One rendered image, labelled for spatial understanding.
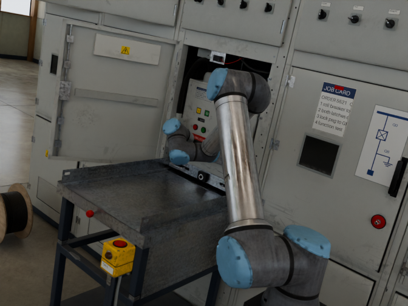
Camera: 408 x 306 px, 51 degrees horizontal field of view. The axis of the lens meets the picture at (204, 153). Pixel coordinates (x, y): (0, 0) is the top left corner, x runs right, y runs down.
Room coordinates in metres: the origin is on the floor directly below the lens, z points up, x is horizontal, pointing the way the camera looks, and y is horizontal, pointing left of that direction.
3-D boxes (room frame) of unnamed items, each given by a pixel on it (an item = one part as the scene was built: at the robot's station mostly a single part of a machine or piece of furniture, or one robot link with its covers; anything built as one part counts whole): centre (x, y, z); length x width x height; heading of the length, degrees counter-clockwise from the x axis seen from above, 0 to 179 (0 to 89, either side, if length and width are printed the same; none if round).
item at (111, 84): (2.34, 0.55, 1.21); 0.63 x 0.07 x 0.74; 114
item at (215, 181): (2.28, -0.04, 0.89); 0.54 x 0.05 x 0.06; 53
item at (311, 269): (1.22, -0.36, 1.03); 0.17 x 0.15 x 0.18; 113
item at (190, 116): (2.27, -0.03, 1.15); 0.48 x 0.01 x 0.48; 53
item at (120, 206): (1.96, 0.20, 0.82); 0.68 x 0.62 x 0.06; 143
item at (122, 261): (1.31, 0.22, 0.85); 0.08 x 0.08 x 0.10; 53
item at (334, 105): (1.83, -0.50, 1.44); 0.15 x 0.01 x 0.21; 53
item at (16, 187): (2.71, 1.27, 0.20); 0.40 x 0.22 x 0.40; 51
